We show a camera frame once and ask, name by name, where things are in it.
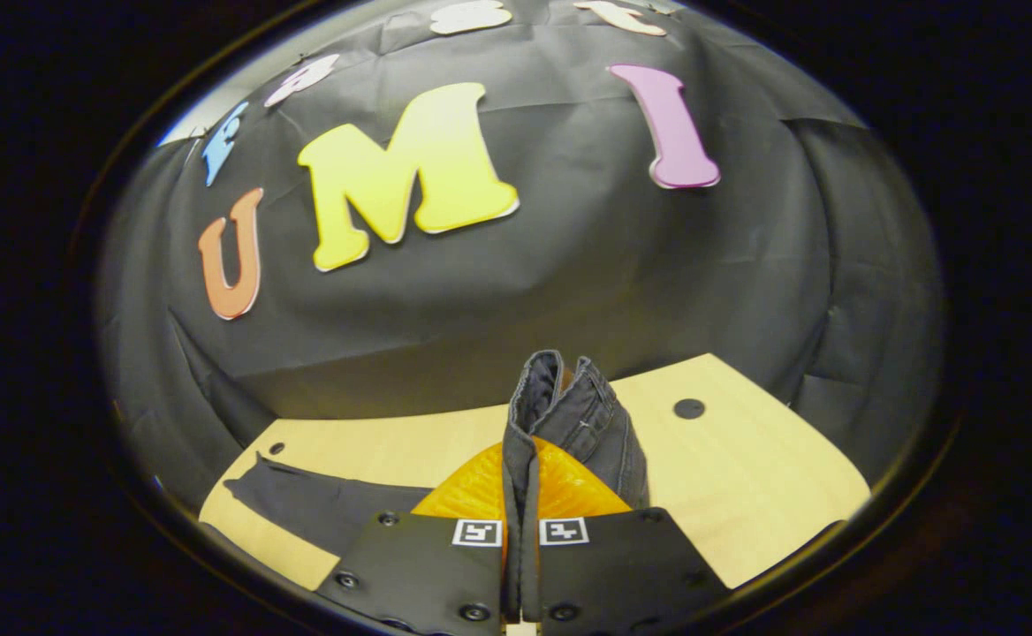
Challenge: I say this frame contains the black backdrop cloth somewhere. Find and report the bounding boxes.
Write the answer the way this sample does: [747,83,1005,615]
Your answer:
[96,0,945,522]

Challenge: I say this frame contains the black jeans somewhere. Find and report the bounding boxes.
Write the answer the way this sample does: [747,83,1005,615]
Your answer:
[224,349,650,621]

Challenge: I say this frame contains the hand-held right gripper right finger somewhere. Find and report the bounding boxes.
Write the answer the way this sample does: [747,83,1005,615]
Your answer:
[537,439,731,631]

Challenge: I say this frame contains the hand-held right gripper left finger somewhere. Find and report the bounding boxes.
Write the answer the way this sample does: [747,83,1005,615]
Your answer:
[315,442,507,631]

